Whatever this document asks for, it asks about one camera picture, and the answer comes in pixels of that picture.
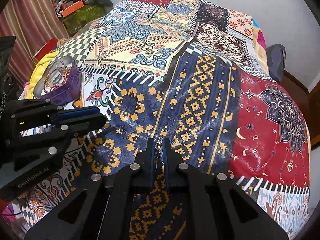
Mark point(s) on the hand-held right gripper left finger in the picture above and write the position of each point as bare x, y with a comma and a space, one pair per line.
150, 157

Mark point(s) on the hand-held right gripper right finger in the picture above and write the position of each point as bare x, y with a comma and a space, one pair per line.
167, 157

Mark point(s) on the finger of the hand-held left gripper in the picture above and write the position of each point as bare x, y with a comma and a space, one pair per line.
85, 125
75, 113

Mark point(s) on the silver drop earring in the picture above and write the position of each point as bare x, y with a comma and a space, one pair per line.
158, 143
124, 131

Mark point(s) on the purple heart-shaped tin box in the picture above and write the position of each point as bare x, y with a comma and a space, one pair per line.
67, 91

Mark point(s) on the gold earring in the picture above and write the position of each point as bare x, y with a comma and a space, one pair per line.
67, 72

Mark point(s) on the yellow fleece blanket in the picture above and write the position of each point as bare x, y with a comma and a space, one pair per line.
42, 65

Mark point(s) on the red box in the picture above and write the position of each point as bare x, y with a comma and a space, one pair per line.
46, 47

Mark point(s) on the patchwork printed blanket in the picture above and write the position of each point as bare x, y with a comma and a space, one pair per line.
195, 80

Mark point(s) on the green patterned cover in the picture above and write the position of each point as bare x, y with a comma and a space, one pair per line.
85, 18

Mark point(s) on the orange box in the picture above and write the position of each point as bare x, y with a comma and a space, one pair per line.
73, 7

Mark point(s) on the striped red curtain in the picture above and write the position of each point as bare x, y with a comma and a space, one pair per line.
30, 12

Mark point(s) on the grey backpack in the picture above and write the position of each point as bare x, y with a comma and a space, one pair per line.
275, 62

